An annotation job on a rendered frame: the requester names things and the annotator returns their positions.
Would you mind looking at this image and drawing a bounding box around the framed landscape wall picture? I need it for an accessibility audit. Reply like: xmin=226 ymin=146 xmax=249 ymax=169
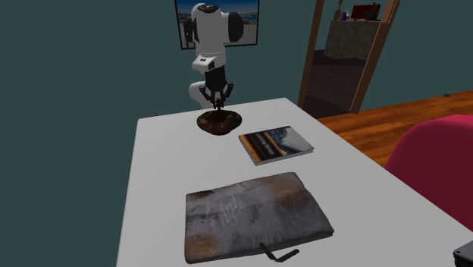
xmin=174 ymin=0 xmax=261 ymax=51

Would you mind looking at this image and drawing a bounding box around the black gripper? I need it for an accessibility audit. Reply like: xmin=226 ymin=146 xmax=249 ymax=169
xmin=199 ymin=67 xmax=235 ymax=109

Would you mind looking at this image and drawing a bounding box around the dark brown bowl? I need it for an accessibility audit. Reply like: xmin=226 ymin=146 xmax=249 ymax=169
xmin=196 ymin=108 xmax=243 ymax=137

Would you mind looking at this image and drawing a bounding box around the stone-patterned cabinet with ornaments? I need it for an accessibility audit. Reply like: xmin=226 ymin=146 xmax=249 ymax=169
xmin=323 ymin=1 xmax=389 ymax=61

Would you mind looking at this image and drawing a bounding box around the orange and grey book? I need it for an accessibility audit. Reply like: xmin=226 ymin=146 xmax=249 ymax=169
xmin=238 ymin=125 xmax=315 ymax=167

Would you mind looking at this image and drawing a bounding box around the red armchair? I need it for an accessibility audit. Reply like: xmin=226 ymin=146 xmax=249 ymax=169
xmin=384 ymin=113 xmax=473 ymax=234

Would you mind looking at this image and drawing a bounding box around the black flat device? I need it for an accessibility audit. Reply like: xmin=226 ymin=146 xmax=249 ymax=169
xmin=453 ymin=240 xmax=473 ymax=267

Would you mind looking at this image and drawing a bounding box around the grey worn laptop sleeve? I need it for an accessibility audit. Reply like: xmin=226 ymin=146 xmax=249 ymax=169
xmin=183 ymin=171 xmax=336 ymax=265

